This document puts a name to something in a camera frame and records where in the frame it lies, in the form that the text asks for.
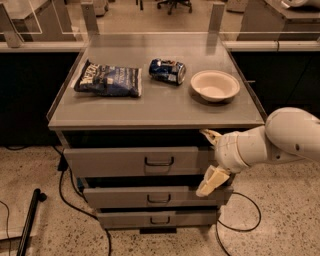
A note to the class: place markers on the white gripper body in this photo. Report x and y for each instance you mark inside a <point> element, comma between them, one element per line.
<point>228,155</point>

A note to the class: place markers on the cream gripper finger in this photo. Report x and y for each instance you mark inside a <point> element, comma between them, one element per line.
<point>213,178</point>
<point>211,135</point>

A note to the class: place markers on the grey top drawer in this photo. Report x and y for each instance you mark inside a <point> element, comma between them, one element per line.
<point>148,161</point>

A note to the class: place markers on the grey drawer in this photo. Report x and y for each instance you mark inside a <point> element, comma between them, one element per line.
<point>148,161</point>
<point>158,219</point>
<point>150,197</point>

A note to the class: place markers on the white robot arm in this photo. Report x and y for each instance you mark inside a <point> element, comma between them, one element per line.
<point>289,134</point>

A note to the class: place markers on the grey middle drawer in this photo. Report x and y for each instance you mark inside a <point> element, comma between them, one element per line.
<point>150,197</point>

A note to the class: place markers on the grey drawer cabinet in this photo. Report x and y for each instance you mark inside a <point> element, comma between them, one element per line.
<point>163,116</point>

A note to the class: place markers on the grey bottom drawer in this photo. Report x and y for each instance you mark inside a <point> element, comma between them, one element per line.
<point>158,219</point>

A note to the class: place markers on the white paper bowl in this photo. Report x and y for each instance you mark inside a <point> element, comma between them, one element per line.
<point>214,85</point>

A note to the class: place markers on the blue soda can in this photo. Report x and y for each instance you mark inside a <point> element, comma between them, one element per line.
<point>167,71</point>

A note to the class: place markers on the blue chip bag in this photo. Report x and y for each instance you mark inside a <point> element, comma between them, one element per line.
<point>109,81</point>

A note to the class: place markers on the grey background desk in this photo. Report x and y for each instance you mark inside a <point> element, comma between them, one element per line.
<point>276,18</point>

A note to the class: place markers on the black office chair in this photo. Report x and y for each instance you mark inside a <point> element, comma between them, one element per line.
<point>174,3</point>

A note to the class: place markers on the black pole on floor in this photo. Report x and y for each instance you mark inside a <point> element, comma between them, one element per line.
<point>37,196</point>

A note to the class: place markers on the clear acrylic barrier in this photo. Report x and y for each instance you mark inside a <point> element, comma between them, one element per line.
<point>56,21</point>

